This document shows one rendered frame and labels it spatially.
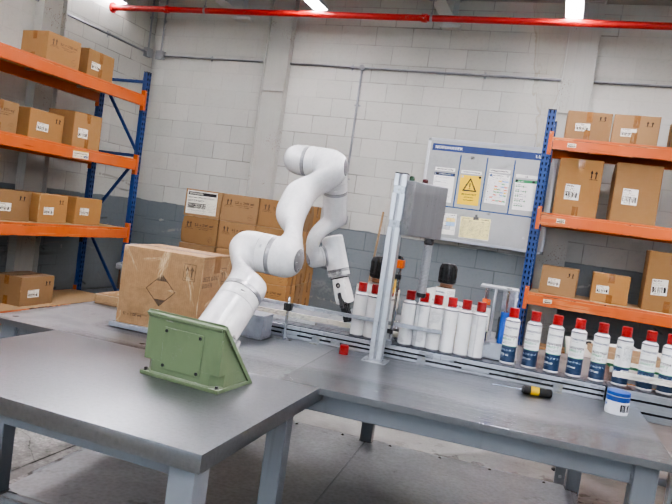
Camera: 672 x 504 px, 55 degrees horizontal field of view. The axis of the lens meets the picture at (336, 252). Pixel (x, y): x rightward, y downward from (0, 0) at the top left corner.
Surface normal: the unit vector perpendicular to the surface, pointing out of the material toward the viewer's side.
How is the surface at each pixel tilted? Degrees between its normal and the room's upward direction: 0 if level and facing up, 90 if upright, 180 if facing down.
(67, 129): 90
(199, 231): 90
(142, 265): 90
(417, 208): 90
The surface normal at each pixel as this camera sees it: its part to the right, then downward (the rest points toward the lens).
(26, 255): 0.93, 0.15
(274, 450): -0.28, 0.01
